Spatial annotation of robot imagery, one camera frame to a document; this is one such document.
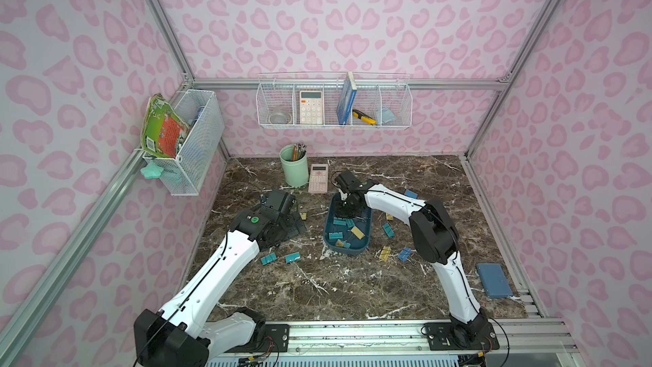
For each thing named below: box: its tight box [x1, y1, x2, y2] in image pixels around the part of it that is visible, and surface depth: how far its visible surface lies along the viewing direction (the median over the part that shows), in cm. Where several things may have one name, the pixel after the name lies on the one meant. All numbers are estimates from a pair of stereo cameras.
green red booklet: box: [140, 92, 191, 159], surface depth 73 cm
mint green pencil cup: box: [279, 144, 310, 188], surface depth 108 cm
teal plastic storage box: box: [323, 191, 372, 255], surface depth 95 cm
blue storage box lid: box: [476, 263, 514, 299], surface depth 84 cm
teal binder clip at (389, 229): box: [382, 222, 395, 238], surface depth 97 cm
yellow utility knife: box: [352, 108, 377, 125], surface depth 99 cm
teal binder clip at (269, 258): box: [260, 252, 278, 266], surface depth 90 cm
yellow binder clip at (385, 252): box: [379, 245, 392, 262], surface depth 91 cm
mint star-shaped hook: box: [140, 158, 164, 180], surface depth 64 cm
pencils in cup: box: [292, 142, 307, 162], surface depth 103 cm
